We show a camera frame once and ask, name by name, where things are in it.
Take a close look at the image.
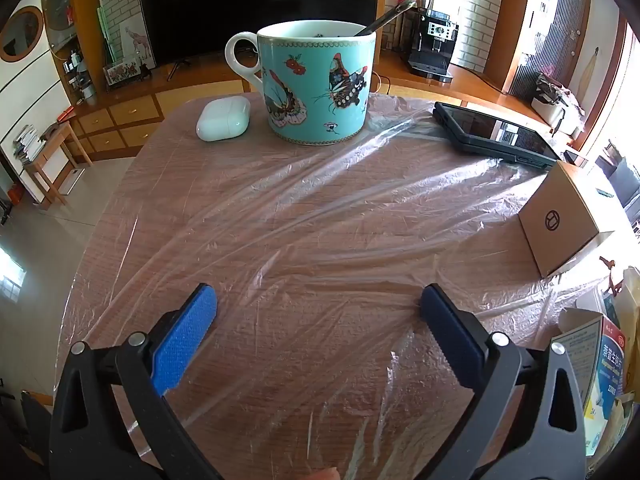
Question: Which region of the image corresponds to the grey bag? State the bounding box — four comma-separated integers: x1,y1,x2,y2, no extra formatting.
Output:
530,72,583,136

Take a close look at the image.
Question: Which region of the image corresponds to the oval wooden mirror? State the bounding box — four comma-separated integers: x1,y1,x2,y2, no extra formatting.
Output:
0,6,45,63

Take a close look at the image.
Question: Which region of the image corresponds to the blue and white medicine box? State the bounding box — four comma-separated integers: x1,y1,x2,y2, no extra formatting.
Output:
550,305,628,456

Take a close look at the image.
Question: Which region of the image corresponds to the teal butterfly mug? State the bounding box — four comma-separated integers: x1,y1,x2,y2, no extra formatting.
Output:
224,20,377,146

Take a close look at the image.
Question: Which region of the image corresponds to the black television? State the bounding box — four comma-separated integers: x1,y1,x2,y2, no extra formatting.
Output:
135,0,382,70

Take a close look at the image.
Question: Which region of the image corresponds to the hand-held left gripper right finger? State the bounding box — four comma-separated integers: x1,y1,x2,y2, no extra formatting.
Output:
419,283,587,480

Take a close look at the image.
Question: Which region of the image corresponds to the black coffee machine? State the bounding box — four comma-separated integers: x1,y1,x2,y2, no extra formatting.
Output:
406,9,459,82

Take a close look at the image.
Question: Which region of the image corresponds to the metal spoon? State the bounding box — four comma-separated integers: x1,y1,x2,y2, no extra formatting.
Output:
352,0,417,37

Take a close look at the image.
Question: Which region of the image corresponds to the small wooden side table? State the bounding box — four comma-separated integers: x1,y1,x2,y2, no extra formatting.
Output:
22,121,93,209

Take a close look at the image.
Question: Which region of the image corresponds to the giraffe picture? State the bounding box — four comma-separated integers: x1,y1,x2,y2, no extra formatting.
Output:
119,12,157,71

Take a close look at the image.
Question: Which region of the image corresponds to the floral picture frame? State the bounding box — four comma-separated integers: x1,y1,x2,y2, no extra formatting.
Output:
102,57,143,88

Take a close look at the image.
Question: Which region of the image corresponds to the black tablet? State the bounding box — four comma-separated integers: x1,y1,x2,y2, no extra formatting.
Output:
432,101,559,166

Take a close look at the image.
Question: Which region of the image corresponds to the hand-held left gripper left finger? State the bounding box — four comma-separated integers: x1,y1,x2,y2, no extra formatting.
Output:
49,282,226,480

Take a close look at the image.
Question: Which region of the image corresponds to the brown cardboard box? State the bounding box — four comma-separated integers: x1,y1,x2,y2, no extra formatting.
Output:
518,161,616,278

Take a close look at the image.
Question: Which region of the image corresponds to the stack of books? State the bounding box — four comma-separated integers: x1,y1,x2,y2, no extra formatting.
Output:
12,125,46,163

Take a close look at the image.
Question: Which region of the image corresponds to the white earbuds case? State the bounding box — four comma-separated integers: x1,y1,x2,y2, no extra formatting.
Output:
195,96,251,141

